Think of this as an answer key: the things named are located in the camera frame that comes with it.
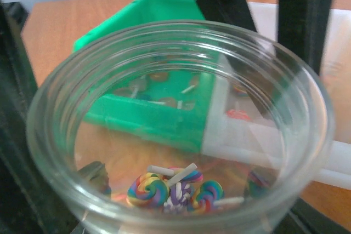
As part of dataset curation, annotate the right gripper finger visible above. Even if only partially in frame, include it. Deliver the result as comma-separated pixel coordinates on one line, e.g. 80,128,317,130
285,198,350,234
1,8,77,233

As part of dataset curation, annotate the white plastic candy bin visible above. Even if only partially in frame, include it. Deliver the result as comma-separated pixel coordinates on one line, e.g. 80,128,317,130
201,2,351,191

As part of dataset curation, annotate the green plastic candy bin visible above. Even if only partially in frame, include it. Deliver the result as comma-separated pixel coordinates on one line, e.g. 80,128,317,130
73,0,214,153

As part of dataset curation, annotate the clear plastic jar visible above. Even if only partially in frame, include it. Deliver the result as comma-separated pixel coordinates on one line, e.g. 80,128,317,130
26,21,335,233

